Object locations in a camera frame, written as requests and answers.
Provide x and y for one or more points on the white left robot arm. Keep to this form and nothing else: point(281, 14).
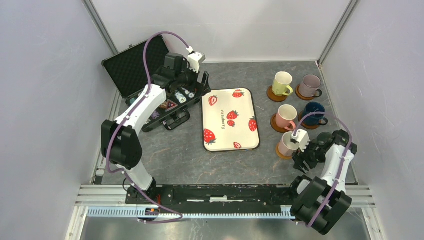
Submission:
point(120, 141)

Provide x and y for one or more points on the purple glass mug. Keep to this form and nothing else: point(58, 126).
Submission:
point(310, 87)

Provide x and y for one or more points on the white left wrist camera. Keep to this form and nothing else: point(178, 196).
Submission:
point(195, 59)

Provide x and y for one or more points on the dark blue mug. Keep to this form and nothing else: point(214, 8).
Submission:
point(314, 107)

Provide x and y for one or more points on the dark brown wooden coaster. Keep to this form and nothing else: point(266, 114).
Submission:
point(274, 125)
point(301, 96)
point(303, 125)
point(275, 98)

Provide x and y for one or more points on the light brown wooden coaster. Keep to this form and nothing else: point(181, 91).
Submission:
point(281, 155)

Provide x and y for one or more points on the strawberry pattern white tray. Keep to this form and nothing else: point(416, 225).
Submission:
point(229, 121)

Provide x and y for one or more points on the black poker chip case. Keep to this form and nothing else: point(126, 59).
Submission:
point(129, 70)

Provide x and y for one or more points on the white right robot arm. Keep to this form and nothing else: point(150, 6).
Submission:
point(320, 202)

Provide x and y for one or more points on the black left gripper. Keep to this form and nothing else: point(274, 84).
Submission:
point(203, 87)

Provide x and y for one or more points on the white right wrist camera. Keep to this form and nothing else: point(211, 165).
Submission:
point(301, 139)

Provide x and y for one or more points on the light green cup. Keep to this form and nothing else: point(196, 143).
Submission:
point(281, 85)

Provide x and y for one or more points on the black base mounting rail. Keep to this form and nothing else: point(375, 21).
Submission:
point(222, 198)

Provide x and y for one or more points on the pink mug with handle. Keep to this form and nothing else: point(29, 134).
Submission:
point(286, 144)

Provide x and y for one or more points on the dark green mug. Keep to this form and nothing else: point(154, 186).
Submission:
point(324, 138)

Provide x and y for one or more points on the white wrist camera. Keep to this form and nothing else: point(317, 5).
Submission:
point(195, 59)
point(301, 139)

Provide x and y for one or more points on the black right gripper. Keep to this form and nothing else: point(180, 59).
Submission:
point(298, 157)

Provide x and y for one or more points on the pink cup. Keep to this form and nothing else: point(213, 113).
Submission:
point(285, 117)

